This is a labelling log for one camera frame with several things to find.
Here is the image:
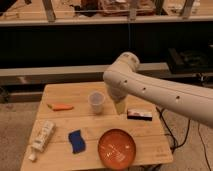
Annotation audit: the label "white lotion bottle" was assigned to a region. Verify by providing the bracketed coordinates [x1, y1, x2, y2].
[28, 121, 56, 162]

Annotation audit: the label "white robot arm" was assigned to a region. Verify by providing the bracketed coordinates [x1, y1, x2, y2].
[103, 52, 213, 128]

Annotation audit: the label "clear plastic cup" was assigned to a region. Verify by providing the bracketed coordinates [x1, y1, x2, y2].
[88, 91, 105, 114]

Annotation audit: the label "orange ribbed plate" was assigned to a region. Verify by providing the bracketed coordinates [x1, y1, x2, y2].
[98, 129, 136, 171]

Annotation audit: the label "blue sponge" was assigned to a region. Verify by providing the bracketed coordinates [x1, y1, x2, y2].
[68, 130, 86, 154]

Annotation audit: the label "orange toy carrot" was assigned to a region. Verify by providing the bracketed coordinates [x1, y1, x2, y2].
[47, 104, 74, 111]

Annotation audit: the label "wooden shelf rack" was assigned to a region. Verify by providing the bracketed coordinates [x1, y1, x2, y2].
[0, 0, 213, 27]

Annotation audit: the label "black floor cables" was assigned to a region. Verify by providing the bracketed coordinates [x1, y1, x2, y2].
[156, 105, 213, 171]

